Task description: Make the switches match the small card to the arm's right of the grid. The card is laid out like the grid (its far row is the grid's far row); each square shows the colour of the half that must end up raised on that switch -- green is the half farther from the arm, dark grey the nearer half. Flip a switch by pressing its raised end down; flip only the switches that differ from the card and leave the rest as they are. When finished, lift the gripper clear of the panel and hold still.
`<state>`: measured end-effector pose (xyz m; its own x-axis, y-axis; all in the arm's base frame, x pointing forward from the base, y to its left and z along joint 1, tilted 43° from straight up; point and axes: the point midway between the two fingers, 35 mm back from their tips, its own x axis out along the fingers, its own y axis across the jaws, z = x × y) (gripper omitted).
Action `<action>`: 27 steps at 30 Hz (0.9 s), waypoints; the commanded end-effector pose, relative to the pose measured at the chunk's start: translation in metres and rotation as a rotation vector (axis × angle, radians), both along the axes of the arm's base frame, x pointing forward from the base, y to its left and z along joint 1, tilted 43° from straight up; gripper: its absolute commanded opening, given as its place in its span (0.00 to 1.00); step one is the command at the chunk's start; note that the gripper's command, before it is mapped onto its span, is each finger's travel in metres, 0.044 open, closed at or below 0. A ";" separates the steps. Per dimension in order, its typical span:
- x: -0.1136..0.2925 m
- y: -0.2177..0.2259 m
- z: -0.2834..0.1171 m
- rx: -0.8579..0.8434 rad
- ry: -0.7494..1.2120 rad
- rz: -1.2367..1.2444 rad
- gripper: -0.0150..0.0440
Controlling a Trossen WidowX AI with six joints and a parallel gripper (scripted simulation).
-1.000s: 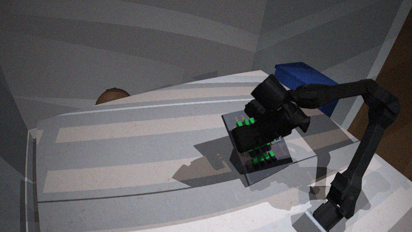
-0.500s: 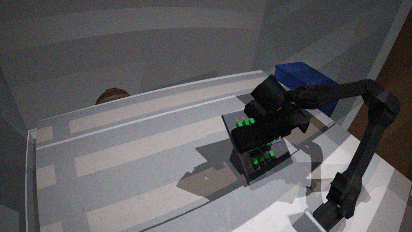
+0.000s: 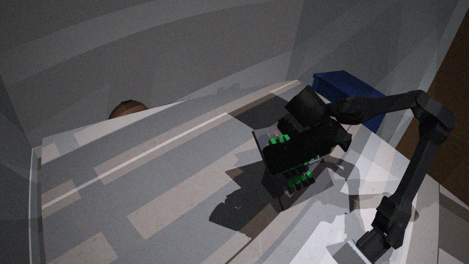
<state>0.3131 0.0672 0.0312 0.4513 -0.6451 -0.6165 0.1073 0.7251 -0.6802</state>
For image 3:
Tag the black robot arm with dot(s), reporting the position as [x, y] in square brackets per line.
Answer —
[436, 124]

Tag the grey switch panel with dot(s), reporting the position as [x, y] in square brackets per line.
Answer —
[296, 184]

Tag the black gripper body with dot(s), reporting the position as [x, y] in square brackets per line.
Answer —
[279, 158]

